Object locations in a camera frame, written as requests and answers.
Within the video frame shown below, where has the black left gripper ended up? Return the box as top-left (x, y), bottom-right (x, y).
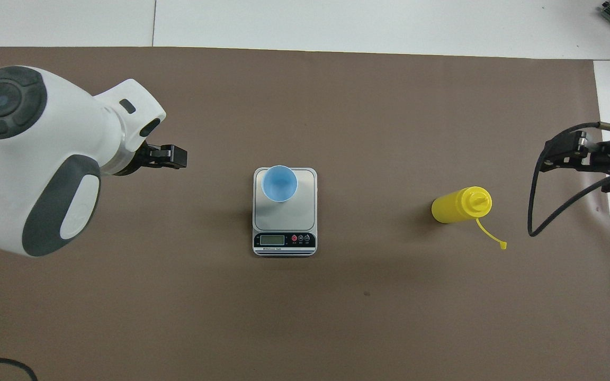
top-left (105, 140), bottom-right (187, 177)

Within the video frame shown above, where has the blue paper cup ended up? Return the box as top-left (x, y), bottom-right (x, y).
top-left (262, 165), bottom-right (299, 203)

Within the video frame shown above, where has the yellow squeeze bottle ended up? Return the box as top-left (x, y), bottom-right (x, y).
top-left (431, 186), bottom-right (508, 250)

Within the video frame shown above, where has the silver digital kitchen scale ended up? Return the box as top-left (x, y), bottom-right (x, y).
top-left (253, 167), bottom-right (318, 258)

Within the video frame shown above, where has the brown table mat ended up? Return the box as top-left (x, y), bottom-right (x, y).
top-left (0, 47), bottom-right (610, 381)

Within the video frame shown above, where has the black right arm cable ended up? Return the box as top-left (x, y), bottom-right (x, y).
top-left (527, 122), bottom-right (610, 237)

